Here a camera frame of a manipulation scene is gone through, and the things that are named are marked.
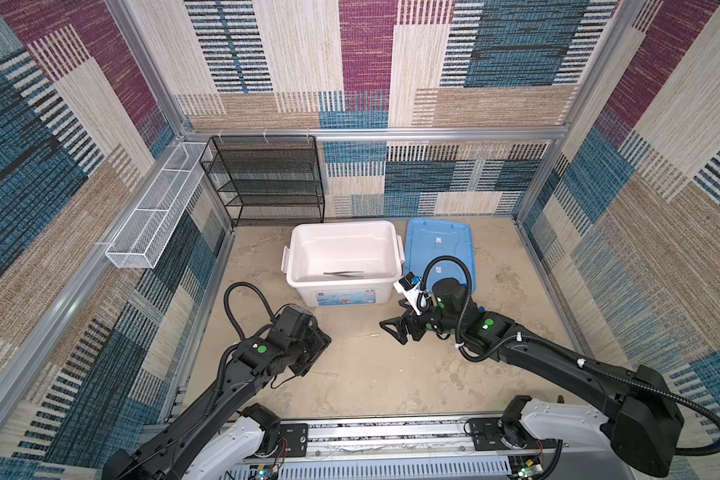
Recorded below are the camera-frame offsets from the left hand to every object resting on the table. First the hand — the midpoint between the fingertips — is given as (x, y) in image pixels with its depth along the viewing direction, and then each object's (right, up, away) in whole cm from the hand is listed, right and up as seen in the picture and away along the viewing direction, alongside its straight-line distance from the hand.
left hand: (329, 341), depth 78 cm
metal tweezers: (+2, +15, +27) cm, 31 cm away
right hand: (+16, +6, -2) cm, 18 cm away
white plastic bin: (+2, +19, +26) cm, 33 cm away
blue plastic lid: (+32, +27, +34) cm, 55 cm away
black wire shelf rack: (-26, +48, +31) cm, 63 cm away
